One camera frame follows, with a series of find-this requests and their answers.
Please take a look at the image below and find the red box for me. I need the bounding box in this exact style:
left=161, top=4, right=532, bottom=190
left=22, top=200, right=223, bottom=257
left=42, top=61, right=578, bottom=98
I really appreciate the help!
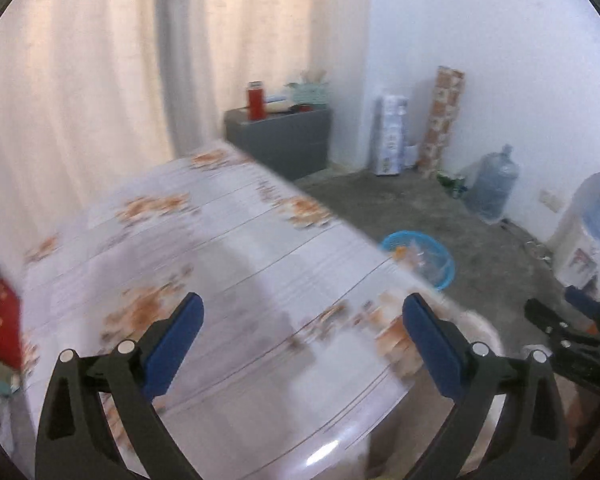
left=0, top=265, right=26, bottom=401

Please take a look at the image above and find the blue water jug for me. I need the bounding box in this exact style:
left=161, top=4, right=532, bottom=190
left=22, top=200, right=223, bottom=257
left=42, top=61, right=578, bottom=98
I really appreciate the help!
left=464, top=144, right=521, bottom=223

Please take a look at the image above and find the grey metal pole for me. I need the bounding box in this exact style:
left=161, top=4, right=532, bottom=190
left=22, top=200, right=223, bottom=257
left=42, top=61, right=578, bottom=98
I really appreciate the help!
left=155, top=0, right=196, bottom=161

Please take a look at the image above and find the grey cabinet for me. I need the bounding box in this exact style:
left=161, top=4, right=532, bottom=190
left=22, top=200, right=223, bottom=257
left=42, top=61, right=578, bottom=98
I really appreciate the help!
left=224, top=105, right=333, bottom=181

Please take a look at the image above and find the cream curtain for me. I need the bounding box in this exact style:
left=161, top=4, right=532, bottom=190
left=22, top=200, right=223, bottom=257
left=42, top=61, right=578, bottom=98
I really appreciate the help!
left=0, top=0, right=373, bottom=261

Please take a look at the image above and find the red thermos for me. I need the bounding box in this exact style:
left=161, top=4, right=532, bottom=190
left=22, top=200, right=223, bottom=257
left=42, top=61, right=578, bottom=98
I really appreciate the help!
left=246, top=81, right=266, bottom=121

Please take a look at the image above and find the teal box with sticks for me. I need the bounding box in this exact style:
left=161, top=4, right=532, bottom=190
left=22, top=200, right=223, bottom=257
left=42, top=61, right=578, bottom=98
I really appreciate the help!
left=286, top=67, right=331, bottom=107

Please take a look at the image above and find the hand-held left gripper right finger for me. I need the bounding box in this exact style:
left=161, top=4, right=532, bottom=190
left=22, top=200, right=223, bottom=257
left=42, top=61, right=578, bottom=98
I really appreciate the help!
left=402, top=294, right=573, bottom=480

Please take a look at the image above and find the blue plastic basket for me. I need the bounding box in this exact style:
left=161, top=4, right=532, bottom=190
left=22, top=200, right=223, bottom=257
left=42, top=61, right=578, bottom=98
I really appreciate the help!
left=382, top=231, right=456, bottom=292

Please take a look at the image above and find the toilet paper pack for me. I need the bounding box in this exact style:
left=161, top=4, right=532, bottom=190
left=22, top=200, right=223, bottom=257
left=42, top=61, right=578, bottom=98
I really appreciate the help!
left=372, top=92, right=410, bottom=177

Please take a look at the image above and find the floral tablecloth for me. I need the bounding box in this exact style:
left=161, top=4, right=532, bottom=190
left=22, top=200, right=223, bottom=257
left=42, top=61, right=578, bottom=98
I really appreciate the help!
left=22, top=140, right=461, bottom=480

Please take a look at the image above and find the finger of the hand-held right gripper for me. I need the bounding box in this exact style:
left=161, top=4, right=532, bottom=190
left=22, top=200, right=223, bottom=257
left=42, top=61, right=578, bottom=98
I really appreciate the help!
left=524, top=298, right=600, bottom=402
left=565, top=285, right=600, bottom=334

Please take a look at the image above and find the patterned long box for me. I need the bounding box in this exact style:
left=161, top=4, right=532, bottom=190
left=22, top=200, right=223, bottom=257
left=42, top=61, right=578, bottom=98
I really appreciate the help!
left=417, top=65, right=466, bottom=178

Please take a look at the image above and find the green bottle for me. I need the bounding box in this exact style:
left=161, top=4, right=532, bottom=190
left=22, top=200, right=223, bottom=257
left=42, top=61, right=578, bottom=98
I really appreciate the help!
left=437, top=170, right=468, bottom=198

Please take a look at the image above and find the white water dispenser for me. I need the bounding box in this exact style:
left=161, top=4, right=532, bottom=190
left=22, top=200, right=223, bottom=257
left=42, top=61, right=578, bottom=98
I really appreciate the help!
left=550, top=175, right=600, bottom=286

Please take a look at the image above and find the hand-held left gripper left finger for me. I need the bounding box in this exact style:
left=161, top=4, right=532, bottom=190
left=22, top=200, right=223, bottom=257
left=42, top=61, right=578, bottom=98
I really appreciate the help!
left=35, top=292, right=205, bottom=480

